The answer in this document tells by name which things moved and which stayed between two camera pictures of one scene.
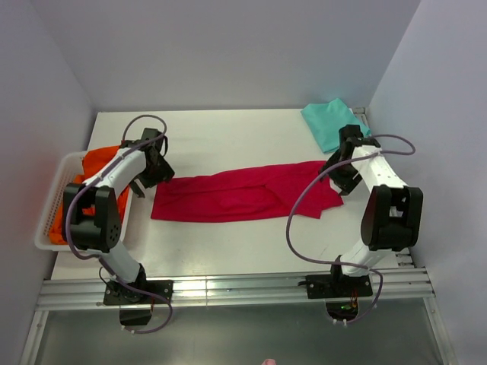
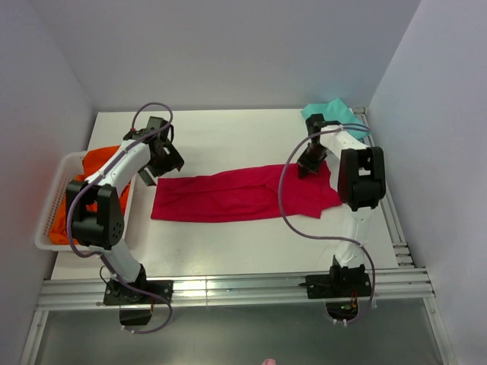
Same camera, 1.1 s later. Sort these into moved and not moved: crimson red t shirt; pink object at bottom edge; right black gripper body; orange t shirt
Moved: right black gripper body
Not moved: pink object at bottom edge; crimson red t shirt; orange t shirt
